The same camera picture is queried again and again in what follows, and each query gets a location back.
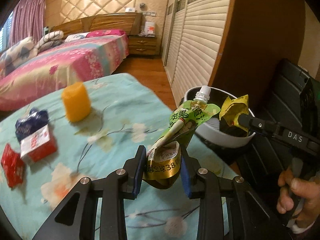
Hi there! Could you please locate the green drink pouch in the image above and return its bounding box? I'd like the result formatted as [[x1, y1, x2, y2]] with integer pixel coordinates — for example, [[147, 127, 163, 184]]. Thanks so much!
[[143, 86, 220, 190]]

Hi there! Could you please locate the yellow snack wrapper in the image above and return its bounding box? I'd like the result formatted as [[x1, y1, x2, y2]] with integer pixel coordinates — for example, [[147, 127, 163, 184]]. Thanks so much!
[[219, 95, 249, 137]]

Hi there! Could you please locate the red snack packet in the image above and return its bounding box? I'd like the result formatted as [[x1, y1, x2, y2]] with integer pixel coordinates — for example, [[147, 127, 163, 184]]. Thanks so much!
[[1, 143, 25, 188]]

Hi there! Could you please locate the person's right hand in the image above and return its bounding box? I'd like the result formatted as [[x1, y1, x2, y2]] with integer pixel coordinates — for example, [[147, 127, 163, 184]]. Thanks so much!
[[277, 168, 319, 228]]

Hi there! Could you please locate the black chair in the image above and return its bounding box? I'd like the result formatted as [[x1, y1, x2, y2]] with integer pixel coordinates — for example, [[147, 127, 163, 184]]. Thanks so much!
[[236, 60, 319, 239]]

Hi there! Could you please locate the teal floral bedsheet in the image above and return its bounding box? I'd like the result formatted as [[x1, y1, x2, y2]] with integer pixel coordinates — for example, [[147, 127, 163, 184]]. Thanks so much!
[[0, 73, 238, 240]]

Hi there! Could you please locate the red white cigarette box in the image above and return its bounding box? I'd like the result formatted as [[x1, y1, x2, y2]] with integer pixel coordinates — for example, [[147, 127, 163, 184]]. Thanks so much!
[[21, 125, 57, 165]]

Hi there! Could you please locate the dark blue crumpled wrapper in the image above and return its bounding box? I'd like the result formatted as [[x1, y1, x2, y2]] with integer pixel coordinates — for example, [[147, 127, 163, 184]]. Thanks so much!
[[15, 107, 49, 142]]

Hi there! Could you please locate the orange foam cup net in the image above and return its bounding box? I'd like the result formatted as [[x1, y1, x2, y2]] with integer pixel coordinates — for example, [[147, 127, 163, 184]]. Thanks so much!
[[61, 82, 91, 122]]

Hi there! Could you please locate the white louvered wardrobe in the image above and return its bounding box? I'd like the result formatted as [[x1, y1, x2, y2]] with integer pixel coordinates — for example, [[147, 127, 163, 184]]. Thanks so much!
[[161, 0, 230, 105]]

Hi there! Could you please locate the wooden nightstand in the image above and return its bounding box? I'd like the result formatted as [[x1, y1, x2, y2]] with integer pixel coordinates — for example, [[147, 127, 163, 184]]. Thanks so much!
[[128, 35, 157, 56]]

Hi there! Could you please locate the white box on nightstand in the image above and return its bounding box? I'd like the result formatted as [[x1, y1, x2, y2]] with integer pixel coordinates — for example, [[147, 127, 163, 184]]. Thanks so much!
[[144, 21, 156, 36]]

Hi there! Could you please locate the pink floral bed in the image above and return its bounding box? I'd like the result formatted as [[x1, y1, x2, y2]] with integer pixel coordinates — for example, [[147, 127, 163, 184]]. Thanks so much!
[[1, 35, 129, 112]]

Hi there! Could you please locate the wooden headboard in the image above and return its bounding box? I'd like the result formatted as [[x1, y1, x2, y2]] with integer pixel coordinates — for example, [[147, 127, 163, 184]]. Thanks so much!
[[50, 12, 143, 38]]

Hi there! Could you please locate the pink pillow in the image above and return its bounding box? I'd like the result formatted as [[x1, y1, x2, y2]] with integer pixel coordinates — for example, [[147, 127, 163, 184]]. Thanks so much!
[[86, 29, 126, 38]]

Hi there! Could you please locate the folded grey white quilt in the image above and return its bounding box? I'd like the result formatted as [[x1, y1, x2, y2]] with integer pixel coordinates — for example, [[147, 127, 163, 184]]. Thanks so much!
[[1, 36, 37, 79]]

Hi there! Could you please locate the folded striped blanket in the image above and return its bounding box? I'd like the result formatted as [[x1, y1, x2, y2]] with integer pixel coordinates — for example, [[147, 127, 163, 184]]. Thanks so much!
[[35, 30, 64, 53]]

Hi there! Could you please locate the white pillow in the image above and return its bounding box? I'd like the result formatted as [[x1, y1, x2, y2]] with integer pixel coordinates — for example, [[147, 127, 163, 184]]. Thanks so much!
[[64, 33, 88, 43]]

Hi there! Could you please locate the pink curtain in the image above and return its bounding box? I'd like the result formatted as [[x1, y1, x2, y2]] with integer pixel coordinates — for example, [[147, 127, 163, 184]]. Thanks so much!
[[8, 0, 46, 47]]

